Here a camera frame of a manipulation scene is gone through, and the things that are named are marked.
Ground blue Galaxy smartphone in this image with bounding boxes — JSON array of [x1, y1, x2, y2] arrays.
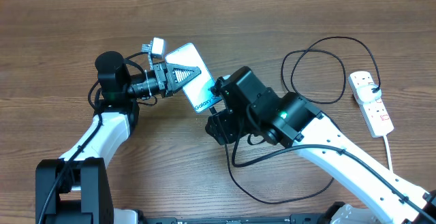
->
[[166, 43, 221, 113]]

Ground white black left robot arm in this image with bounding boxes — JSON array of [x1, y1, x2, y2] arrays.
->
[[35, 51, 202, 224]]

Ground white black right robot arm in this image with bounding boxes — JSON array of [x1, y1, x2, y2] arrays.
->
[[206, 66, 435, 223]]

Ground white charger plug adapter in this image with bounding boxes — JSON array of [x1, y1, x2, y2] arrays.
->
[[355, 84, 382, 104]]

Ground white power extension strip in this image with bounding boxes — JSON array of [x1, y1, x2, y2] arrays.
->
[[348, 71, 394, 172]]

